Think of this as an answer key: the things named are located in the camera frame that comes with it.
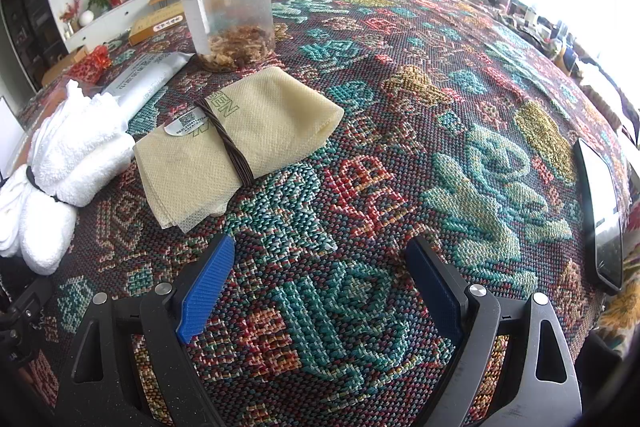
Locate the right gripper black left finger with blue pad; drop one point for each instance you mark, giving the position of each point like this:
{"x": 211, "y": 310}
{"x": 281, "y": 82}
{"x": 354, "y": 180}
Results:
{"x": 101, "y": 384}

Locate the white wet wipes pack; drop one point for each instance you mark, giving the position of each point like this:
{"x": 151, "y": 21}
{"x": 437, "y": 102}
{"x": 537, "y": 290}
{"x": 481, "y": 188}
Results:
{"x": 143, "y": 78}

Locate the cream yellow cloth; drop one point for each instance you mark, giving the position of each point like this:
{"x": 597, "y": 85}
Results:
{"x": 246, "y": 130}

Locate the colourful woven table cloth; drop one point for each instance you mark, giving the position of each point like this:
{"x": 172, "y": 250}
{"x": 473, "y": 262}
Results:
{"x": 454, "y": 128}

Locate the cardboard box on floor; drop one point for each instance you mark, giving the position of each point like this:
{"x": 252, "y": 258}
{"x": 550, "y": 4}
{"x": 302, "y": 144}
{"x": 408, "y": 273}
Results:
{"x": 64, "y": 64}

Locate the red organza gift bag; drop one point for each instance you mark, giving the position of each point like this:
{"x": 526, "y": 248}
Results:
{"x": 91, "y": 68}

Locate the black smartphone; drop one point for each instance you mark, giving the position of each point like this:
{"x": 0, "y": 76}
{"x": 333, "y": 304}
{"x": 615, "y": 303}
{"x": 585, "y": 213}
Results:
{"x": 601, "y": 220}

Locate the white rolled towel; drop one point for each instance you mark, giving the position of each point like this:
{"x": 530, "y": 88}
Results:
{"x": 74, "y": 154}

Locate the yellow book box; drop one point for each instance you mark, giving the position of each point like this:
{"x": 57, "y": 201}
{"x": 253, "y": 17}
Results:
{"x": 155, "y": 22}

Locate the white low tv cabinet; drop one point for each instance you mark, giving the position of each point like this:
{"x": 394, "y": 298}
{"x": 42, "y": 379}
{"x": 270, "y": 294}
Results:
{"x": 111, "y": 24}

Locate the dark glass display cabinet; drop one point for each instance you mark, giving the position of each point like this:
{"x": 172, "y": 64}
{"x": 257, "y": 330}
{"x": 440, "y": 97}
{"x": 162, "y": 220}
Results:
{"x": 36, "y": 40}

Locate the white box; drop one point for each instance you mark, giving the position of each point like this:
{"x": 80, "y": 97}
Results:
{"x": 12, "y": 136}

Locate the clear jar black lid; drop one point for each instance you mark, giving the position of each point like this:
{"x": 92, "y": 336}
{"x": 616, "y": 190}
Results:
{"x": 228, "y": 35}

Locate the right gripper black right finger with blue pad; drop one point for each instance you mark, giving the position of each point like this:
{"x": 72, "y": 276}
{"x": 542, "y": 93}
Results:
{"x": 537, "y": 384}

